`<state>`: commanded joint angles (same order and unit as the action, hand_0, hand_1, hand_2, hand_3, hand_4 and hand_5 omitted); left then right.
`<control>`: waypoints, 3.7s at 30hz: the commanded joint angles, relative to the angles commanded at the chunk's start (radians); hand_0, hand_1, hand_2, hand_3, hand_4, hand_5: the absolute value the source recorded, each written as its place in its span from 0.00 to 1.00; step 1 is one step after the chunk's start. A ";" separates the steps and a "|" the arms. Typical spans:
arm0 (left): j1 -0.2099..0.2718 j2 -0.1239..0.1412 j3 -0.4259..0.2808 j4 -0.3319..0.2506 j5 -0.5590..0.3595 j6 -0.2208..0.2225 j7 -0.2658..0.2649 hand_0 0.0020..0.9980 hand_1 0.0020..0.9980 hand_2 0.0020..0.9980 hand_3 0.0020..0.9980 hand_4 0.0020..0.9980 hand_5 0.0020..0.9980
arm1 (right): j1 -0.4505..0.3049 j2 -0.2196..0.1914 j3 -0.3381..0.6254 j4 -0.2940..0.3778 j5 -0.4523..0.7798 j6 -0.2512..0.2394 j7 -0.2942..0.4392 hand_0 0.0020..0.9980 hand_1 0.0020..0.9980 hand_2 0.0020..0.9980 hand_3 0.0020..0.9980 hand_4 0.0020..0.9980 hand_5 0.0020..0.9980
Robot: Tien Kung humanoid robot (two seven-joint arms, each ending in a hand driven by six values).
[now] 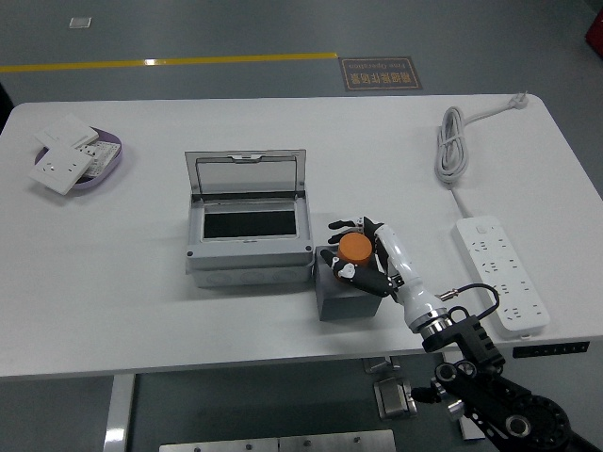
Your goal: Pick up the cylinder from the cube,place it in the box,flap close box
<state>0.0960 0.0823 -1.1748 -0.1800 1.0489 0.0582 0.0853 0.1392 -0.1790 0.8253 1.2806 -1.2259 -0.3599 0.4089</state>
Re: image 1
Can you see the brown floor sign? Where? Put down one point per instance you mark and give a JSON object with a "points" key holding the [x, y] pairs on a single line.
{"points": [[379, 74]]}

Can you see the metal floor socket box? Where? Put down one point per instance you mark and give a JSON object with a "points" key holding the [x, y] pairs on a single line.
{"points": [[393, 400]]}

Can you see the orange cylinder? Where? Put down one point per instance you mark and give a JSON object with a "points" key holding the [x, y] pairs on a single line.
{"points": [[355, 249]]}

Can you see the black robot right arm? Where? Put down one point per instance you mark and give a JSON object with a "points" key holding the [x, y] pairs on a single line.
{"points": [[480, 339]]}

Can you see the white wall socket panel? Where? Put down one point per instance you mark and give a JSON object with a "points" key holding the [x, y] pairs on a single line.
{"points": [[59, 167]]}

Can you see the metal under-table bracket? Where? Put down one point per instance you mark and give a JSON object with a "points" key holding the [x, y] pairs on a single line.
{"points": [[379, 365]]}

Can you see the flat grey metal plate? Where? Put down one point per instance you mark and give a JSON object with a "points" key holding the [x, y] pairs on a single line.
{"points": [[282, 443]]}

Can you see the grey cube with round hole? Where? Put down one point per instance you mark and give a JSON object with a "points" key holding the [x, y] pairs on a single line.
{"points": [[344, 306]]}

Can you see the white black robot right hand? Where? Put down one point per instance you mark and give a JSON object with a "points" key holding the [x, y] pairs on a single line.
{"points": [[400, 263]]}

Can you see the red object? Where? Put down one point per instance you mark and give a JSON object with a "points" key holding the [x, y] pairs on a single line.
{"points": [[596, 30]]}

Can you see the white power strip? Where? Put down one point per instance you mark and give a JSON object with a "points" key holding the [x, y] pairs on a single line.
{"points": [[490, 254]]}

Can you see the black table control panel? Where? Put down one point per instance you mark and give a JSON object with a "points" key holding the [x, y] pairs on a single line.
{"points": [[551, 349]]}

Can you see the white many-hole socket panel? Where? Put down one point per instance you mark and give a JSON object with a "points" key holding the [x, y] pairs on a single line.
{"points": [[102, 153]]}

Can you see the small metal floor plate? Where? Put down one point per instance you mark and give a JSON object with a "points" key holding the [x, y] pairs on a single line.
{"points": [[80, 22]]}

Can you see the white table leg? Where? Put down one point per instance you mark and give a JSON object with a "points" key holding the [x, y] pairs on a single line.
{"points": [[471, 431], [118, 414]]}

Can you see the white wall switch panel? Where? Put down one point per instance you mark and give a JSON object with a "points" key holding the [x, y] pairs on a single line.
{"points": [[66, 132]]}

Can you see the grey box with clear lid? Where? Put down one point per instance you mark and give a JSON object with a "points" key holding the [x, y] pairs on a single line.
{"points": [[245, 259]]}

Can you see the purple tray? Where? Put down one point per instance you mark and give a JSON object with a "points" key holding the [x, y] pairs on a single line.
{"points": [[114, 164]]}

